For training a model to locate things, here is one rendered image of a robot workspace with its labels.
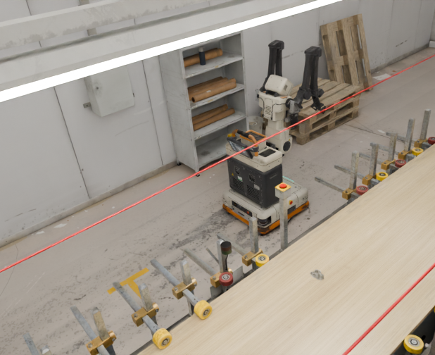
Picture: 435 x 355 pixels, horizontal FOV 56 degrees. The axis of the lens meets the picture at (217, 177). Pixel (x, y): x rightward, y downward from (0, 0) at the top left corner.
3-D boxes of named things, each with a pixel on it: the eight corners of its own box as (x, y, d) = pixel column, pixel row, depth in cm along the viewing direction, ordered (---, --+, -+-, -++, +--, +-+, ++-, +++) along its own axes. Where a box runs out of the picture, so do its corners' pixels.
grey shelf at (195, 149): (177, 165, 534) (155, 43, 453) (229, 140, 579) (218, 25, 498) (197, 177, 503) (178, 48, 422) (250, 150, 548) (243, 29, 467)
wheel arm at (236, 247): (217, 239, 276) (216, 234, 273) (220, 236, 277) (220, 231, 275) (262, 272, 246) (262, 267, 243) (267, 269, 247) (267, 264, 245)
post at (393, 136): (383, 184, 342) (391, 132, 317) (386, 183, 344) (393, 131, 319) (387, 186, 340) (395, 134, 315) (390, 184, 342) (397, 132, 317)
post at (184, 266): (191, 321, 242) (179, 261, 217) (196, 318, 243) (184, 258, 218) (194, 325, 239) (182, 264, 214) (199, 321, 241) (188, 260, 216)
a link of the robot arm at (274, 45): (266, 40, 381) (274, 41, 374) (276, 39, 389) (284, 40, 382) (262, 88, 401) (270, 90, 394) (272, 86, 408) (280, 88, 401)
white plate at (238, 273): (211, 298, 248) (209, 287, 243) (243, 276, 261) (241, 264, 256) (211, 299, 247) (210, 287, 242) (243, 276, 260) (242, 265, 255)
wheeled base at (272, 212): (263, 237, 391) (262, 217, 378) (221, 210, 435) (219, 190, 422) (310, 207, 424) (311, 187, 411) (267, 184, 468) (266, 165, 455)
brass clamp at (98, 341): (87, 350, 200) (84, 343, 197) (112, 334, 206) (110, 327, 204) (92, 358, 195) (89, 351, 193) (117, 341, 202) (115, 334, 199)
